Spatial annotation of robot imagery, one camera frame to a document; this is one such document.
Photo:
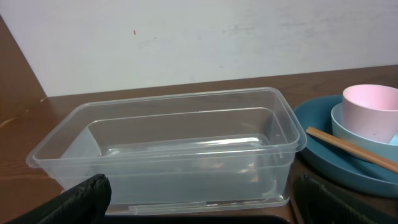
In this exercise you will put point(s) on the light blue bowl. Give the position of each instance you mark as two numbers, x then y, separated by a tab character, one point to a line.
387	150

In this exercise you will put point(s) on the clear plastic bin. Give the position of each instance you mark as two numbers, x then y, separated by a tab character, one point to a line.
186	153

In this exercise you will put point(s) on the wooden chopstick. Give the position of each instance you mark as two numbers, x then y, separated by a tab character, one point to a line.
356	150

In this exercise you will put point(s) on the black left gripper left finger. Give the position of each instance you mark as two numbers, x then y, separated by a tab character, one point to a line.
86	202

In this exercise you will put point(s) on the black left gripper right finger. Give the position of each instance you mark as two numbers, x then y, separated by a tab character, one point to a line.
321	203

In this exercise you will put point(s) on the pink cup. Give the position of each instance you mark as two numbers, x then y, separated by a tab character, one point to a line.
370	111

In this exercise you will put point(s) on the dark blue plate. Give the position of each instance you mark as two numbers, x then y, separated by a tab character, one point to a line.
335	163

